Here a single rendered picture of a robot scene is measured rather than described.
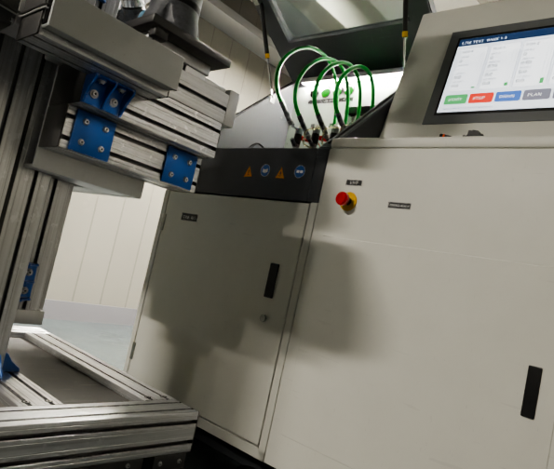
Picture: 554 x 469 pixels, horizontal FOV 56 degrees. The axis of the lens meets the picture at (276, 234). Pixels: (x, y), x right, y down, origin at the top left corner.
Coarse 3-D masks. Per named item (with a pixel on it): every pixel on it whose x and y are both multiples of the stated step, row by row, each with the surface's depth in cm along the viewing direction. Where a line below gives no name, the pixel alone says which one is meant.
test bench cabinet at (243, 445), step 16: (160, 224) 188; (304, 240) 144; (304, 256) 143; (144, 288) 186; (288, 320) 142; (288, 336) 141; (128, 352) 184; (272, 384) 142; (272, 400) 140; (272, 416) 139; (208, 432) 153; (224, 432) 149; (224, 448) 157; (240, 448) 144; (256, 448) 141; (256, 464) 148
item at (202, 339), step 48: (192, 240) 175; (240, 240) 160; (288, 240) 148; (192, 288) 170; (240, 288) 156; (288, 288) 145; (144, 336) 181; (192, 336) 165; (240, 336) 152; (192, 384) 161; (240, 384) 149; (240, 432) 145
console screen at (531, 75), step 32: (480, 32) 159; (512, 32) 152; (544, 32) 145; (448, 64) 160; (480, 64) 153; (512, 64) 147; (544, 64) 141; (448, 96) 155; (480, 96) 148; (512, 96) 142; (544, 96) 137
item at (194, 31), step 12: (156, 0) 116; (168, 0) 116; (180, 0) 116; (144, 12) 117; (156, 12) 114; (168, 12) 115; (180, 12) 116; (192, 12) 118; (180, 24) 115; (192, 24) 118
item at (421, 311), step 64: (512, 0) 157; (384, 128) 165; (448, 128) 150; (512, 128) 138; (384, 192) 131; (448, 192) 120; (512, 192) 111; (320, 256) 140; (384, 256) 127; (448, 256) 117; (512, 256) 109; (320, 320) 135; (384, 320) 124; (448, 320) 114; (512, 320) 106; (320, 384) 132; (384, 384) 121; (448, 384) 111; (512, 384) 104; (320, 448) 128; (384, 448) 118; (448, 448) 109; (512, 448) 101
